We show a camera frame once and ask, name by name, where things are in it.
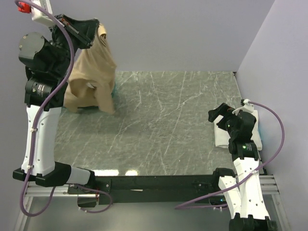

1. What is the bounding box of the beige t shirt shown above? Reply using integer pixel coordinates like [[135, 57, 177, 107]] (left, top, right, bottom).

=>
[[64, 24, 116, 114]]

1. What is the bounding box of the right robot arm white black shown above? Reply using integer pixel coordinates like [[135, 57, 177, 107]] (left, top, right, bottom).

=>
[[208, 103, 278, 231]]

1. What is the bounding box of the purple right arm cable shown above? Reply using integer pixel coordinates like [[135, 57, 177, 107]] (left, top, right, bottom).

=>
[[174, 101, 285, 209]]

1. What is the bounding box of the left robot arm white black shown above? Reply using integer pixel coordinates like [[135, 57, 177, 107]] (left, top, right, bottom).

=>
[[13, 14, 99, 193]]

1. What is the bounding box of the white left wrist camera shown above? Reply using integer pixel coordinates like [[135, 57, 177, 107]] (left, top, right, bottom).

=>
[[18, 0, 55, 27]]

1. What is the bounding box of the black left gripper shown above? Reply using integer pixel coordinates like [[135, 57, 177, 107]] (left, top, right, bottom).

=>
[[49, 13, 100, 78]]

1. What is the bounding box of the aluminium frame rail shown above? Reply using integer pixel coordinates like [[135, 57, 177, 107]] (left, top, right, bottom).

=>
[[25, 175, 279, 197]]

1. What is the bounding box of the folded white t shirt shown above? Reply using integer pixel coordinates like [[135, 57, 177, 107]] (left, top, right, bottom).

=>
[[214, 110, 263, 151]]

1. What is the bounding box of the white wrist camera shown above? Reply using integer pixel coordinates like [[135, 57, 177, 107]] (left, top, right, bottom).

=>
[[18, 0, 55, 27], [232, 99, 255, 116]]

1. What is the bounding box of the teal plastic laundry basket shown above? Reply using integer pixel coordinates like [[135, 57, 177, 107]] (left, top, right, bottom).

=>
[[111, 82, 117, 98]]

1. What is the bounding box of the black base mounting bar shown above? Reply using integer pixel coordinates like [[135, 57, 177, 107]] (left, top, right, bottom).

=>
[[68, 169, 228, 208]]

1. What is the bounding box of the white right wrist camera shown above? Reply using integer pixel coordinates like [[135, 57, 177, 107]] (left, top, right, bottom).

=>
[[232, 99, 255, 116]]

